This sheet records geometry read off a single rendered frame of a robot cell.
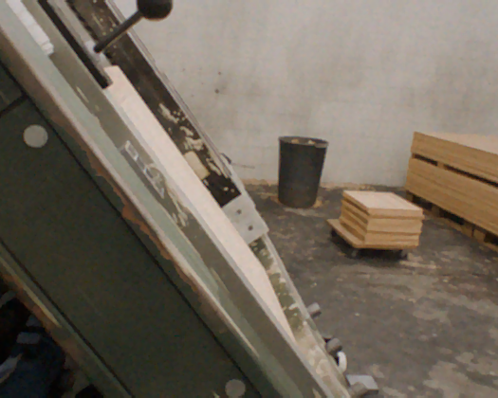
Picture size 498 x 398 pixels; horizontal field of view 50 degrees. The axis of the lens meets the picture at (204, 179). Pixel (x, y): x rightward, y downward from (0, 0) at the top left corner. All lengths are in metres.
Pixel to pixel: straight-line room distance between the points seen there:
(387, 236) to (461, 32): 3.55
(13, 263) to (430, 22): 6.66
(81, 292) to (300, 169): 4.90
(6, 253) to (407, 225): 3.91
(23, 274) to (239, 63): 5.79
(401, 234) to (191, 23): 3.24
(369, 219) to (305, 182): 1.38
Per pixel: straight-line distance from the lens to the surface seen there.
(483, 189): 5.12
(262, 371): 0.42
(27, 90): 0.36
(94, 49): 0.62
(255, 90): 6.17
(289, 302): 1.09
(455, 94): 7.13
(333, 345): 1.02
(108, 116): 0.60
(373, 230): 4.09
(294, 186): 5.29
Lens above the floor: 1.36
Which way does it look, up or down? 13 degrees down
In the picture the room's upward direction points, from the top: 5 degrees clockwise
